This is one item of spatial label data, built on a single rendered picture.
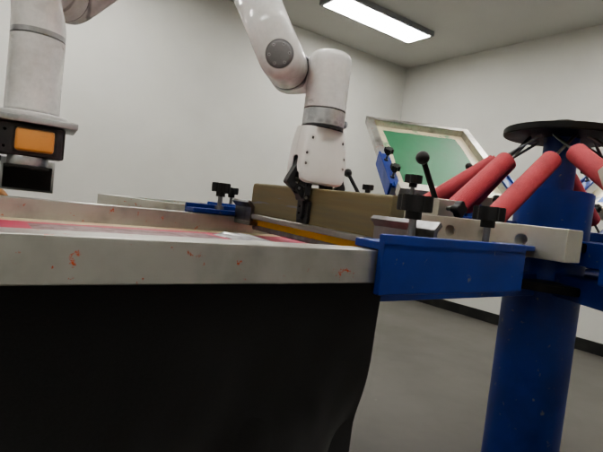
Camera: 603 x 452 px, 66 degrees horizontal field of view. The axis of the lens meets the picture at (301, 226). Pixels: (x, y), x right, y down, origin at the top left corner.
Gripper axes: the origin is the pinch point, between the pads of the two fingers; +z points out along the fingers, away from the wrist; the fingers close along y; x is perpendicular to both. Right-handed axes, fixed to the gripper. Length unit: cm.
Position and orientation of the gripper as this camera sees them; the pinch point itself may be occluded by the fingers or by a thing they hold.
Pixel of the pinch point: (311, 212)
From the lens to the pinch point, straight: 84.1
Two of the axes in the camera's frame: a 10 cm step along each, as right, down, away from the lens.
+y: -8.1, -0.7, -5.8
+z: -1.2, 9.9, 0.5
